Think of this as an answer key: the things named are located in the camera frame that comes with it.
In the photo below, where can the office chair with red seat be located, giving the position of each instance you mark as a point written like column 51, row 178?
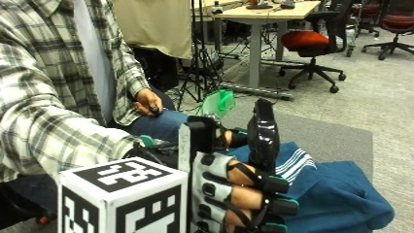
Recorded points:
column 312, row 45
column 397, row 22

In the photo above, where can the beige fabric panel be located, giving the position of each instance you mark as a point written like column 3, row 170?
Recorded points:
column 151, row 26

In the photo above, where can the glossy black object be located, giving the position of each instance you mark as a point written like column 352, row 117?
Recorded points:
column 263, row 136

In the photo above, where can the green plastic part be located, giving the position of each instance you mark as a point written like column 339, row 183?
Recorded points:
column 218, row 104

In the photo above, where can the black device on desk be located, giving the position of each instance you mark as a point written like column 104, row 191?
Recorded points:
column 259, row 5

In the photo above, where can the wooden desk with grey legs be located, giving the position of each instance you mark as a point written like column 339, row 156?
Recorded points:
column 262, row 19

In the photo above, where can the white cube with black markers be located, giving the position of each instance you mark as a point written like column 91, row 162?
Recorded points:
column 126, row 200

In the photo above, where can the black tripod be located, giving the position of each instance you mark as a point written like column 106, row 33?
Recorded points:
column 199, row 55

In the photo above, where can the small black clicker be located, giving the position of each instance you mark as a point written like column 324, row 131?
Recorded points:
column 155, row 110

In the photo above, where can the the person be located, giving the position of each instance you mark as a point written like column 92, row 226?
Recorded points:
column 43, row 71

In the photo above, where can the blue cloth with white stripes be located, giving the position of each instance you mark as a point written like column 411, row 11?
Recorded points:
column 341, row 197

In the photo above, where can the black office chair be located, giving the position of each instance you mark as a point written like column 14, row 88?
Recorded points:
column 367, row 14

